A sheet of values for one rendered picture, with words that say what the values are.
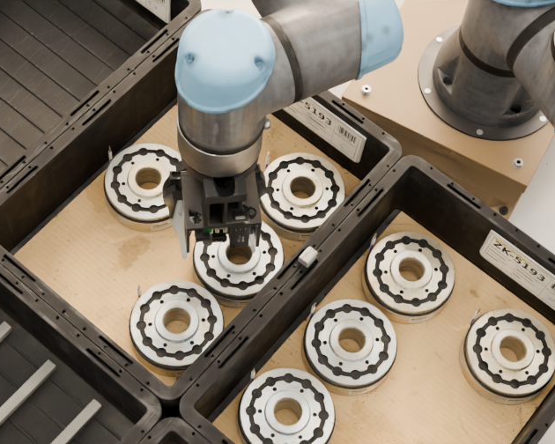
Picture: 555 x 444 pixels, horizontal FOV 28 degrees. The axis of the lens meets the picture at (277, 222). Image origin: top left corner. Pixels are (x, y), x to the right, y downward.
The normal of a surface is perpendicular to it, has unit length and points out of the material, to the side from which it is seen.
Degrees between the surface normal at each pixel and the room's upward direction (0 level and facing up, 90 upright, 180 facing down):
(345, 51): 52
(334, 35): 23
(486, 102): 70
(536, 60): 65
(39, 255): 0
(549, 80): 91
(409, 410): 0
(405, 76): 2
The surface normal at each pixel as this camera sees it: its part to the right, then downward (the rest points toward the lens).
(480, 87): -0.42, 0.58
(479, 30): -0.84, 0.47
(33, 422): 0.07, -0.45
